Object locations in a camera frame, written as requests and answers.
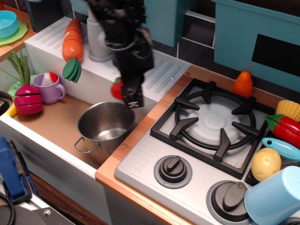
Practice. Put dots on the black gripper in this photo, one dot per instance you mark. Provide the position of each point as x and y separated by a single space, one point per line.
133 61

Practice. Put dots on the red toy strawberry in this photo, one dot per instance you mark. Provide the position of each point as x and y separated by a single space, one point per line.
116 88

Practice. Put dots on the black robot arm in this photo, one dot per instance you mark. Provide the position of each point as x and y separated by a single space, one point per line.
129 41

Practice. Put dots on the stainless steel pot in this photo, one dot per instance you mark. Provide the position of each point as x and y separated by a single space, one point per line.
103 127

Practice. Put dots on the grey toy faucet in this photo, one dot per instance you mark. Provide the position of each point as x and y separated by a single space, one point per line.
96 38

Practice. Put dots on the purple toy mug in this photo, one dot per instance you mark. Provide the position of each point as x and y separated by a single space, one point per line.
52 93

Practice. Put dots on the black stove grate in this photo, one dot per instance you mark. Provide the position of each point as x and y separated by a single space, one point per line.
214 126

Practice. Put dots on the red white item in mug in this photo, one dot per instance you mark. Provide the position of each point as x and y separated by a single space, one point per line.
49 78

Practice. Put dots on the left black stove knob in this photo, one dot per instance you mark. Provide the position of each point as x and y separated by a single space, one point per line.
173 172

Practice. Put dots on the black stove knob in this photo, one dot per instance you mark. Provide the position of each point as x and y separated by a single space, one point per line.
225 202
173 172

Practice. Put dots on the magenta toy radish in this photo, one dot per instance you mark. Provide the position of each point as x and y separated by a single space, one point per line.
28 99

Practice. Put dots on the small orange toy carrot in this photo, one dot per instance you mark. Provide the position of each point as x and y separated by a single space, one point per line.
243 85

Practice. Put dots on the green toy vegetable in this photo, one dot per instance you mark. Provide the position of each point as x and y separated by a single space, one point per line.
15 87

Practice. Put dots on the yellow toy piece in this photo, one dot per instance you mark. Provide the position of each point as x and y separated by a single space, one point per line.
11 111

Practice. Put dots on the green plate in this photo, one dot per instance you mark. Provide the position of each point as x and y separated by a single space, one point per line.
22 30

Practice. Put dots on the right black stove knob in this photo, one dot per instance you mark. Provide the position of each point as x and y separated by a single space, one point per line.
225 202

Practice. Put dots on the teal bowl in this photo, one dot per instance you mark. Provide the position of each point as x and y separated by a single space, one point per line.
8 23

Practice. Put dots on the blue device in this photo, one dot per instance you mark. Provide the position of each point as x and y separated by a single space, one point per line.
16 179

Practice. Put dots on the yellow toy potato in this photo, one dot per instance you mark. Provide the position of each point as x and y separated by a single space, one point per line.
265 163

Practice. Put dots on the red toy chili pepper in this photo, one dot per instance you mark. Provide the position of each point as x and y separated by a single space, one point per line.
284 128

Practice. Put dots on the yellow toy corn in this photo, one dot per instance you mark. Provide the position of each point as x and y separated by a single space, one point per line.
289 108

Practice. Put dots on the light blue plastic cup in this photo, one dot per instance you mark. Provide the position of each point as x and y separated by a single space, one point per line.
275 199

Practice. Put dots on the teal toy utensil handle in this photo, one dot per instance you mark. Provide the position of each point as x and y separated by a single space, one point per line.
283 148

